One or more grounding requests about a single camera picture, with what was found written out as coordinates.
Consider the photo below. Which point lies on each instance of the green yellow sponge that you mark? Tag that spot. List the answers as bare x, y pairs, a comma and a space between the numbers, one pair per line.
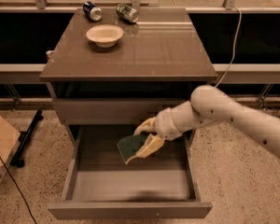
129, 146

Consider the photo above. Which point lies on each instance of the small can behind cabinet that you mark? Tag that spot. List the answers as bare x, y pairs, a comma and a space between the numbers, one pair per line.
49, 54

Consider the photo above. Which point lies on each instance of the blue soda can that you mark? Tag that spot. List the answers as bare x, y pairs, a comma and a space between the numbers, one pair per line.
93, 12

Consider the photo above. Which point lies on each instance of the closed grey top drawer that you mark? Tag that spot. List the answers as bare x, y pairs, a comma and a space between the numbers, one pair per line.
109, 111

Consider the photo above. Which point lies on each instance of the cardboard box left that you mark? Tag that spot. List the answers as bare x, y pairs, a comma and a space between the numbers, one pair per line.
8, 145

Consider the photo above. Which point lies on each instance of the green soda can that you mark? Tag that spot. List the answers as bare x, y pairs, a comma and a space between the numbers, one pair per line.
127, 13

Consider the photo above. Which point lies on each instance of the open grey middle drawer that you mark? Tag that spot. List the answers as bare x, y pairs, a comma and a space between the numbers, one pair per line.
100, 184

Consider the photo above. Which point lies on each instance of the black stand leg left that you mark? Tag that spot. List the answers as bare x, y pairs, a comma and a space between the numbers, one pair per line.
24, 139

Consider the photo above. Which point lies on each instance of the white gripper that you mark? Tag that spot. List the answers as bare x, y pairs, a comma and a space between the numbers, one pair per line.
164, 123

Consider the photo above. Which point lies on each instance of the grey drawer cabinet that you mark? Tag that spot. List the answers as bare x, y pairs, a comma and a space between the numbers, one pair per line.
159, 57

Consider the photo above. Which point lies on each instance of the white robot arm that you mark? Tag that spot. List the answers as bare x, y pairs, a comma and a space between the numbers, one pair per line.
208, 105

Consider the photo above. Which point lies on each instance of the white paper bowl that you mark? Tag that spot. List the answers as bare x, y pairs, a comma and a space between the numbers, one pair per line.
105, 36

